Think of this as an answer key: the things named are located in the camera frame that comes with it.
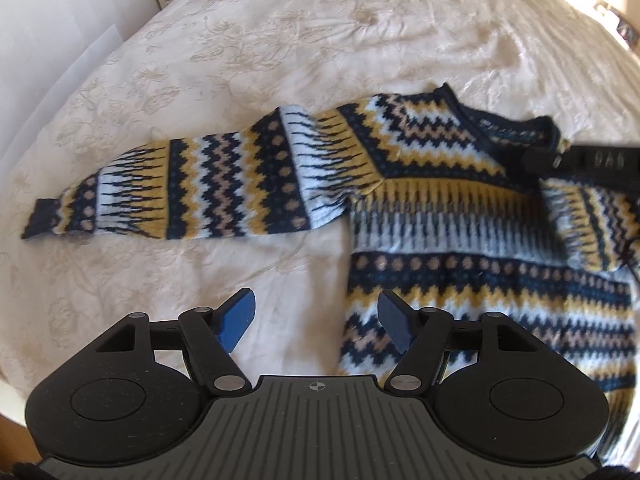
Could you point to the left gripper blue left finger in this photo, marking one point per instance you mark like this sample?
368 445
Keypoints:
209 337

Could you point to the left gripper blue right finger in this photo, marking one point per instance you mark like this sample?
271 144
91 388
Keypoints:
421 336

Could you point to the patterned knit sweater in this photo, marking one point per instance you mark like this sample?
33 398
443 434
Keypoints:
440 207

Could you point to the cream floral bedspread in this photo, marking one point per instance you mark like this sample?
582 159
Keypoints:
213 66

